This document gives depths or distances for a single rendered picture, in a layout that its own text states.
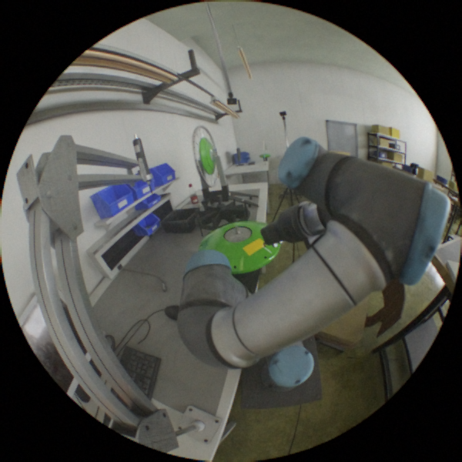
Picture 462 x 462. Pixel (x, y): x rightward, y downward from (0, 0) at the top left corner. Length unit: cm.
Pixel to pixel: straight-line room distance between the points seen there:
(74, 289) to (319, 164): 30
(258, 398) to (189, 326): 42
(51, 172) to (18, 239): 83
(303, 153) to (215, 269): 17
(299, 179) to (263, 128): 495
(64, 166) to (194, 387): 55
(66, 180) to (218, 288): 25
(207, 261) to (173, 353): 40
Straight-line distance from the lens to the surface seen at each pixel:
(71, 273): 23
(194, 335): 15
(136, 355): 60
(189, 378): 52
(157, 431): 30
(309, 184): 16
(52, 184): 23
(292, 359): 34
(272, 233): 34
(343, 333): 89
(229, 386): 48
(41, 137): 116
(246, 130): 513
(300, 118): 524
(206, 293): 18
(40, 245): 20
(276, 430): 146
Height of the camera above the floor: 139
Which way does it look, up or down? 31 degrees down
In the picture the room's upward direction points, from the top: 12 degrees counter-clockwise
